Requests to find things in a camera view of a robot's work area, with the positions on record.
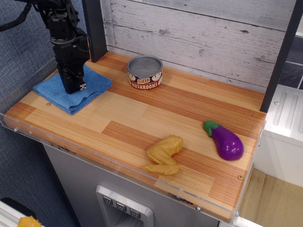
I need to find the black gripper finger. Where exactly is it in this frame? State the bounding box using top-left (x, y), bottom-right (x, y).
top-left (58, 63), bottom-right (76, 94)
top-left (72, 75), bottom-right (82, 92)

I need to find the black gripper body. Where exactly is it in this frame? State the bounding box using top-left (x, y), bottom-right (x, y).
top-left (53, 37), bottom-right (90, 90)

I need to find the blue cloth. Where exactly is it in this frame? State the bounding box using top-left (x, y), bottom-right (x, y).
top-left (33, 65), bottom-right (112, 114)

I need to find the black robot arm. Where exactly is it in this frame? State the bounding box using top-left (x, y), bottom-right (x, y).
top-left (10, 0), bottom-right (90, 94)

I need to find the sliced mushrooms tin can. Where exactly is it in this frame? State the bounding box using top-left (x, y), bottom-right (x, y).
top-left (127, 55), bottom-right (163, 90)

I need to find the yellow toy chicken wing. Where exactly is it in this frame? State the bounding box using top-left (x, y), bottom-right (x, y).
top-left (143, 135), bottom-right (183, 175)

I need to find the grey toy fridge cabinet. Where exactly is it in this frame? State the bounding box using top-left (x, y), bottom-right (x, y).
top-left (42, 144), bottom-right (220, 227)

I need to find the silver dispenser panel with buttons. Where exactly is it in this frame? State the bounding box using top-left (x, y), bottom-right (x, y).
top-left (96, 185), bottom-right (154, 227)

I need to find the purple toy eggplant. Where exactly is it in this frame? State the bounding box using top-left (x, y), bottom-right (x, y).
top-left (203, 120), bottom-right (244, 161)

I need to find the white toy sink counter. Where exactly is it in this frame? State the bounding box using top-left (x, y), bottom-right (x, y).
top-left (253, 85), bottom-right (303, 186)

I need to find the dark left frame post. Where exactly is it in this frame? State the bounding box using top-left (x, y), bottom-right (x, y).
top-left (82, 0), bottom-right (107, 62)

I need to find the dark frame post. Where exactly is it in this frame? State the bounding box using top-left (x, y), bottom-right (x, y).
top-left (260, 0), bottom-right (303, 113)
top-left (82, 0), bottom-right (107, 62)

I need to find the dark right frame post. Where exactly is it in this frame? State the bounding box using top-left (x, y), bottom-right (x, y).
top-left (260, 0), bottom-right (303, 113)

